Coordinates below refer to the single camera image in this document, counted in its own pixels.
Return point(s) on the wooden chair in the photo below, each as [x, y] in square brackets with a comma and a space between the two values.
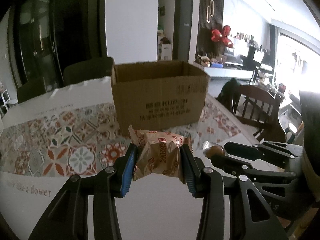
[257, 108]

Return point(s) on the white tv cabinet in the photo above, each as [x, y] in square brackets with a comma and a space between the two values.
[225, 73]

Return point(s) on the brown cardboard box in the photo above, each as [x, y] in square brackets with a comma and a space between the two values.
[158, 95]

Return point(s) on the dark dining chair left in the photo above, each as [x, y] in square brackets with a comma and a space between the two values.
[31, 89]

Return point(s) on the dark dining chair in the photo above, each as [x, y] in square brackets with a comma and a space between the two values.
[31, 89]
[95, 68]

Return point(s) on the red balloon decoration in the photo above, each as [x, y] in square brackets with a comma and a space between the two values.
[222, 36]

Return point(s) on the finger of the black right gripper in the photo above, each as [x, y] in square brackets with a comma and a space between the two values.
[271, 152]
[230, 165]

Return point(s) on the black cloth on chair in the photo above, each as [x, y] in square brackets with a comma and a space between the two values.
[229, 96]

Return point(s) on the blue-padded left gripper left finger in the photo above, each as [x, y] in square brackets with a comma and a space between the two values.
[66, 215]

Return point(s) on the rose gold biscuit packet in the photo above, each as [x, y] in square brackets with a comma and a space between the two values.
[159, 153]

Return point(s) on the brown round candy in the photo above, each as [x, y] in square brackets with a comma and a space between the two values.
[210, 149]

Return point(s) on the dark dining chair right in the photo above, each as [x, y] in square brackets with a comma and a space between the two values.
[95, 68]

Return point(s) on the patterned tile table runner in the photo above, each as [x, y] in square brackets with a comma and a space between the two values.
[80, 141]

